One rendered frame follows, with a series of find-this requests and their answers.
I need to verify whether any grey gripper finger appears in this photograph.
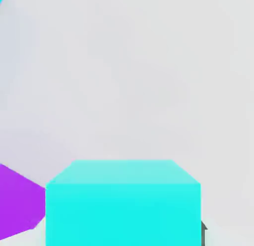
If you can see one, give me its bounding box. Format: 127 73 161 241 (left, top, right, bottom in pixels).
200 220 217 246

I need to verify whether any small cyan cube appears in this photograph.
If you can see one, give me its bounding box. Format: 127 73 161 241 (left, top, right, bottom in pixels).
45 159 201 246

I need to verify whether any small purple cube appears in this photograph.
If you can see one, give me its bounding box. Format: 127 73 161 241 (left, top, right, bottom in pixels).
0 164 47 241

